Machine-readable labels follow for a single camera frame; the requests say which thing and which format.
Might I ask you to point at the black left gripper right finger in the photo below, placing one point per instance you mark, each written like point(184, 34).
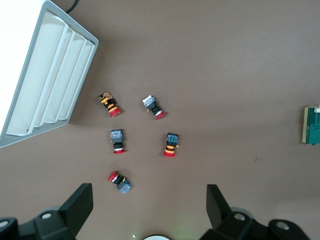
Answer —
point(225, 220)

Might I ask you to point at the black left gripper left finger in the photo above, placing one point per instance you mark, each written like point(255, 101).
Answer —
point(72, 212)

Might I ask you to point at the green terminal block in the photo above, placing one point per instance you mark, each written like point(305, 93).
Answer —
point(312, 127)

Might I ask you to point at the red mushroom button grey block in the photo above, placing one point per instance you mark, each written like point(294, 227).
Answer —
point(117, 140)
point(152, 105)
point(120, 183)

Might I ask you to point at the red mushroom button orange collar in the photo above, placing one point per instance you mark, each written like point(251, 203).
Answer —
point(171, 143)

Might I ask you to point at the red mushroom button orange block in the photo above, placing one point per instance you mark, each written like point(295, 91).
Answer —
point(109, 103)

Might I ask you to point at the white compartment storage bin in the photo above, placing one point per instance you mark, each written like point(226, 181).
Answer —
point(50, 75)

